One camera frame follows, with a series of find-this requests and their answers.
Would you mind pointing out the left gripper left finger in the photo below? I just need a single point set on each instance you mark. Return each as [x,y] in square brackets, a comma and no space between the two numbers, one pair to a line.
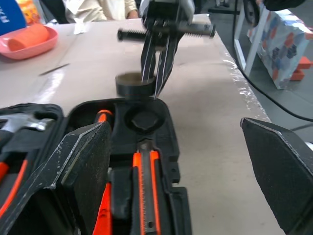
[80,159]

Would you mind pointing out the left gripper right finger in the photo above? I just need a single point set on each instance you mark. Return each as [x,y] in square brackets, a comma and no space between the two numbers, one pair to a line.
[283,166]

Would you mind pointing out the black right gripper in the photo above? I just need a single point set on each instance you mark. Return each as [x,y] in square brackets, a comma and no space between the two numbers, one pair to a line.
[163,22]

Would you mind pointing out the black tape roll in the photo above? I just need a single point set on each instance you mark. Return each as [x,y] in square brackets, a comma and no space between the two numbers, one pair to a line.
[129,86]

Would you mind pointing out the orange voltage tester pen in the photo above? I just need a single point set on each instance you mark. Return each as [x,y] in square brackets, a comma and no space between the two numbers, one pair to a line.
[104,210]

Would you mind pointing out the orange black utility knife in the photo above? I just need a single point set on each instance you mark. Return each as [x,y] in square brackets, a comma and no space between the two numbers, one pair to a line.
[137,183]

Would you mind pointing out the black tool case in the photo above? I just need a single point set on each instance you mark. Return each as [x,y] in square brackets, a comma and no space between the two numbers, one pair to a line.
[161,117]

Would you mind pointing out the person in cream shirt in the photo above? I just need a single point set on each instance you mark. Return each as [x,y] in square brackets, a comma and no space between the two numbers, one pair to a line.
[97,9]

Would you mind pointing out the thin metal rod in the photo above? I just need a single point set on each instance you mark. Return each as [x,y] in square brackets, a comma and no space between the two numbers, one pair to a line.
[55,69]

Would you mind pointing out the orange block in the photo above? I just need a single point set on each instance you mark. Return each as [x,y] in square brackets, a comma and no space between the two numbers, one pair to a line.
[302,71]

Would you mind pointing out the hexagon print box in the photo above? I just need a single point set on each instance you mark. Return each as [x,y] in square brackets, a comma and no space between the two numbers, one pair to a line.
[281,49]

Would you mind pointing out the pink plastic dish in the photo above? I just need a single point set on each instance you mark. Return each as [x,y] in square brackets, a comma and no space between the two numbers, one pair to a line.
[36,49]

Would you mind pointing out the orange cylinder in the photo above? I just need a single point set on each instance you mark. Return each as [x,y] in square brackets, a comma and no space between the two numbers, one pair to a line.
[29,36]

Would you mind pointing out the orange yellow printed package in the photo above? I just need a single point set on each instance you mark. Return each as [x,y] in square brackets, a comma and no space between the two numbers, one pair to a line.
[25,11]

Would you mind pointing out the white table frame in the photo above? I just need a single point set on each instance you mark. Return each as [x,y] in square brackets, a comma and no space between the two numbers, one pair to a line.
[247,49]

